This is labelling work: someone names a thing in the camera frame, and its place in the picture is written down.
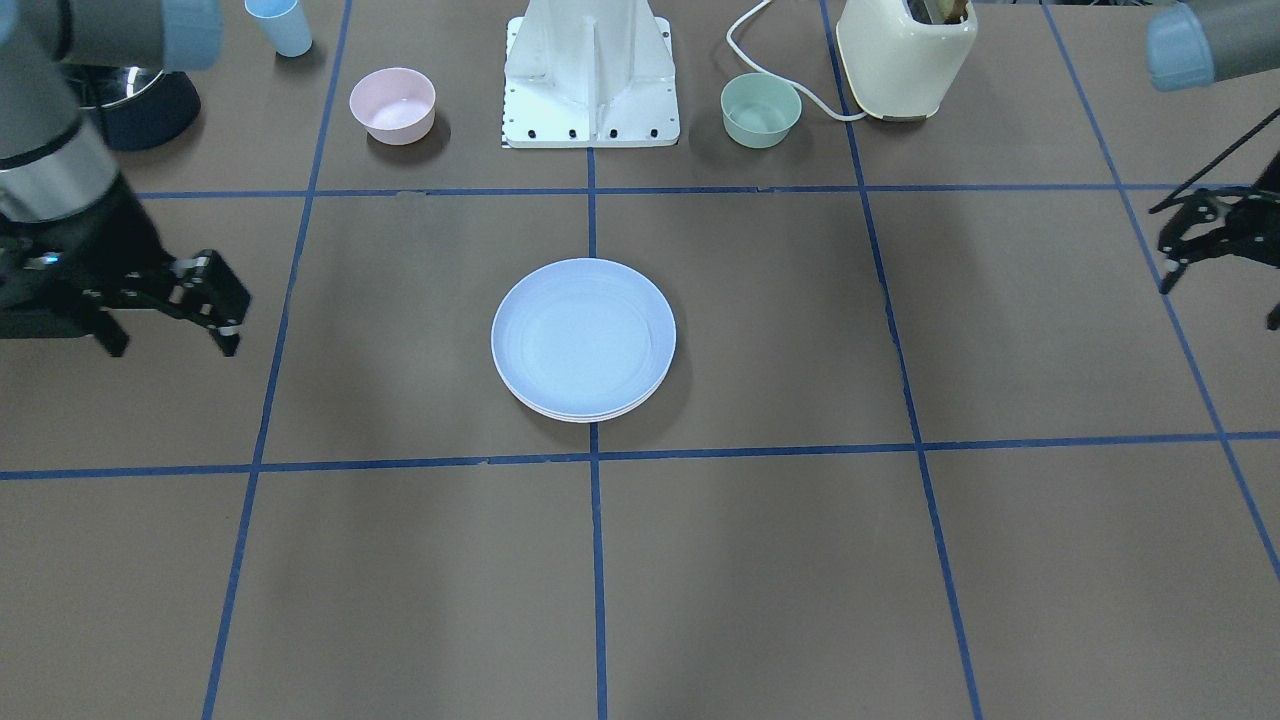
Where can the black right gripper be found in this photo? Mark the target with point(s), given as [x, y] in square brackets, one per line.
[128, 238]

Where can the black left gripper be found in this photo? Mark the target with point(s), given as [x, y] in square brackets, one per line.
[1213, 222]

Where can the blue plate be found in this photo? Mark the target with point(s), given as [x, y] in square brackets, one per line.
[583, 320]

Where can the pink plate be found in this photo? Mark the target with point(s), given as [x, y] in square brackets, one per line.
[588, 398]

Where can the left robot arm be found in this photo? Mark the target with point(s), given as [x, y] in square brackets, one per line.
[1196, 44]

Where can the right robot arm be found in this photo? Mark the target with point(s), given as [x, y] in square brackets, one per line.
[55, 163]

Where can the dark blue saucepan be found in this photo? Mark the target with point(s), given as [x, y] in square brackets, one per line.
[134, 108]

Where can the pink bowl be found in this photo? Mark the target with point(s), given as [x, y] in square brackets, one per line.
[396, 105]

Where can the blue cup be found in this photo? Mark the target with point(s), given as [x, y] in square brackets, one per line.
[285, 25]

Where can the cream toaster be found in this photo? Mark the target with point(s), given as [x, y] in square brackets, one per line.
[901, 57]

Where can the cream plate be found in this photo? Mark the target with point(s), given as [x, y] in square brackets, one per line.
[586, 418]

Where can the green bowl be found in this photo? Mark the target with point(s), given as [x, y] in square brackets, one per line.
[758, 111]

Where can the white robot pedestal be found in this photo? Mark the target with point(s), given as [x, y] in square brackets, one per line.
[589, 75]

